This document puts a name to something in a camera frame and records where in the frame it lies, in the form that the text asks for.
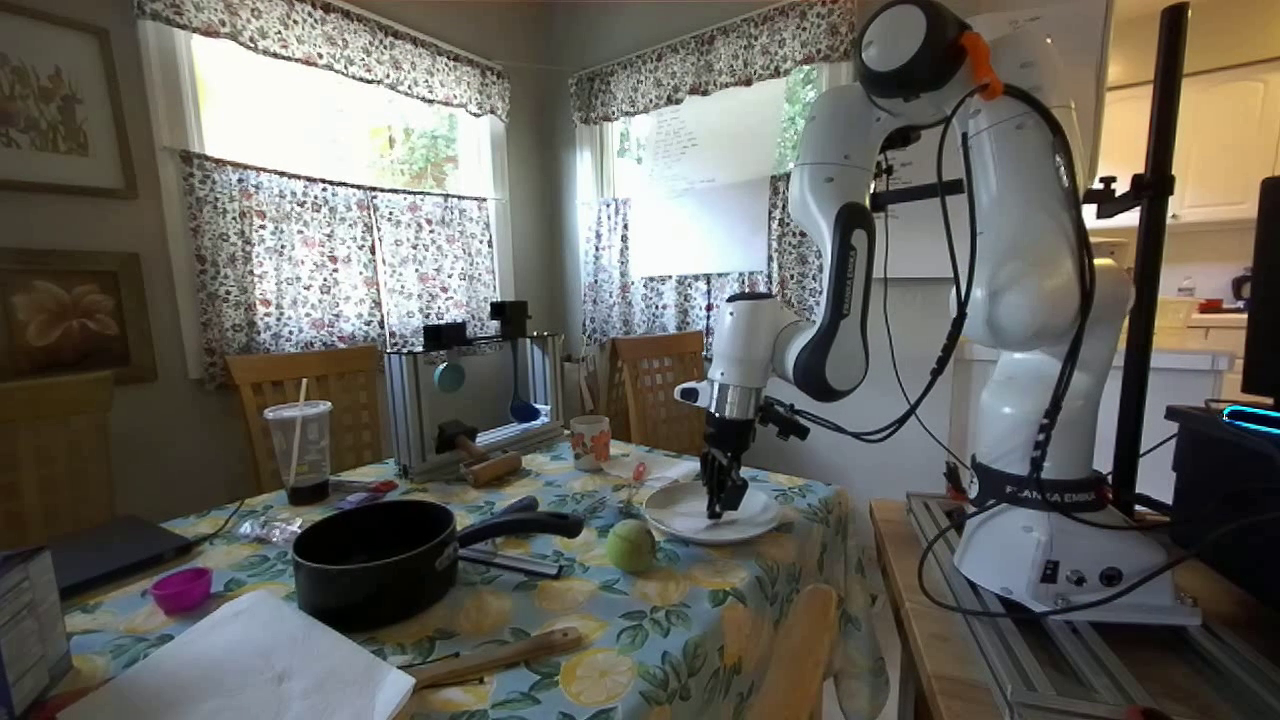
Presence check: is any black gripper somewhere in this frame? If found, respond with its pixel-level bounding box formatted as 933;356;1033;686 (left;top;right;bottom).
697;414;761;525

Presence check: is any yellow-green ball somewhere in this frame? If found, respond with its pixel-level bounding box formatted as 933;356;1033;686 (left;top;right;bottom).
606;517;659;578

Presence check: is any white round plate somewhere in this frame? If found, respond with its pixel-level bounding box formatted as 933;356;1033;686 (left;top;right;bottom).
640;475;790;550

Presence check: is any white paper towel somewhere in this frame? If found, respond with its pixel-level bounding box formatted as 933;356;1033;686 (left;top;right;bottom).
634;452;705;495

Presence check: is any wooden dining chair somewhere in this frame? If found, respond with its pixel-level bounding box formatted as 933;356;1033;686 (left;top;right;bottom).
606;332;712;456
745;582;849;720
224;348;391;492
0;372;117;552

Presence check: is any white mug orange flower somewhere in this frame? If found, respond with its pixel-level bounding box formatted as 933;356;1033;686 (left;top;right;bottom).
569;414;618;471

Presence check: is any lemon print tablecloth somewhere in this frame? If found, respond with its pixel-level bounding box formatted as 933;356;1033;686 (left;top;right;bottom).
25;438;911;720

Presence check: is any floral cafe curtain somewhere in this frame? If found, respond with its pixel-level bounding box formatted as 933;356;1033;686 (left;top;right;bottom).
577;173;844;372
178;149;502;383

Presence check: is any blue ladle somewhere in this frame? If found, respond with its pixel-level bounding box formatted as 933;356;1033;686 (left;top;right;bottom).
507;352;550;429

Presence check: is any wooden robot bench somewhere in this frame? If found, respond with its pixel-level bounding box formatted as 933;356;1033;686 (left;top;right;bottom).
865;492;1280;720

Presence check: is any wooden rolling pin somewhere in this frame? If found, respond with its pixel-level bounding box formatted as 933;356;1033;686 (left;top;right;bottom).
455;449;530;492

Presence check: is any wooden spoon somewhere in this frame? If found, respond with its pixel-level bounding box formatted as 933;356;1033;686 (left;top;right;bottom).
413;624;594;692

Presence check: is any black clamp bar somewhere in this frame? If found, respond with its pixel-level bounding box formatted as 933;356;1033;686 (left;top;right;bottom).
421;298;537;356

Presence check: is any black saucepan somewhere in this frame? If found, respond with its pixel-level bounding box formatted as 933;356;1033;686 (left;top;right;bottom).
288;495;588;632

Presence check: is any floral curtain valance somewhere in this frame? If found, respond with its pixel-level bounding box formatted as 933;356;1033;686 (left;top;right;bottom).
569;0;871;127
132;0;518;127

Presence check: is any clear plastic cup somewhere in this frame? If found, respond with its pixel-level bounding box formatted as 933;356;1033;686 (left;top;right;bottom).
260;395;336;507

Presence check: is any white drinking straw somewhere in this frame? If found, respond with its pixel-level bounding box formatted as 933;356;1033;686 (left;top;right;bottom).
286;378;313;492

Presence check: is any black stand pole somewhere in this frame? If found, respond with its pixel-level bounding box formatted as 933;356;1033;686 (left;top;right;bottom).
1080;0;1194;517

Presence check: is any black equipment case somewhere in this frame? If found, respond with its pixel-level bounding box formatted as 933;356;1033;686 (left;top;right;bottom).
1163;401;1280;606

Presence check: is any white paper stack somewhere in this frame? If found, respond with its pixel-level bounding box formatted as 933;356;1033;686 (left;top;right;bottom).
56;588;421;720

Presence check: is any small purple cup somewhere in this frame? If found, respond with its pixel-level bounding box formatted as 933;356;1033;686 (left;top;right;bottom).
148;565;215;620

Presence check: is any black monitor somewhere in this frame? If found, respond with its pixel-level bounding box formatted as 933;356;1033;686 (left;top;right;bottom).
1237;173;1280;404

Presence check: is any white kitchen cabinet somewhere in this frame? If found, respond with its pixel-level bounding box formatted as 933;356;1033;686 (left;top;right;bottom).
1091;57;1280;228

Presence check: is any black notebook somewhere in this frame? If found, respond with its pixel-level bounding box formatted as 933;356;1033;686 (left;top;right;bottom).
36;517;198;599

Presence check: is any framed flower picture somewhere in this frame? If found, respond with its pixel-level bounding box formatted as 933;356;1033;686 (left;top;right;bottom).
0;247;162;388

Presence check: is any white printed carton box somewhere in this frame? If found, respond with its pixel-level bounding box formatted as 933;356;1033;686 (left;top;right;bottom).
0;546;72;720

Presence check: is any framed golden plant picture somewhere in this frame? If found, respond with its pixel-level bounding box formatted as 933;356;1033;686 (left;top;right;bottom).
0;0;137;199

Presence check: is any black handled tool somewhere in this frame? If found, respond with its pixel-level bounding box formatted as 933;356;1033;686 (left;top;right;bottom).
435;419;487;456

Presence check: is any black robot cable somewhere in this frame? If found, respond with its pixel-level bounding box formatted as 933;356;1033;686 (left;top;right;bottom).
745;77;1205;632

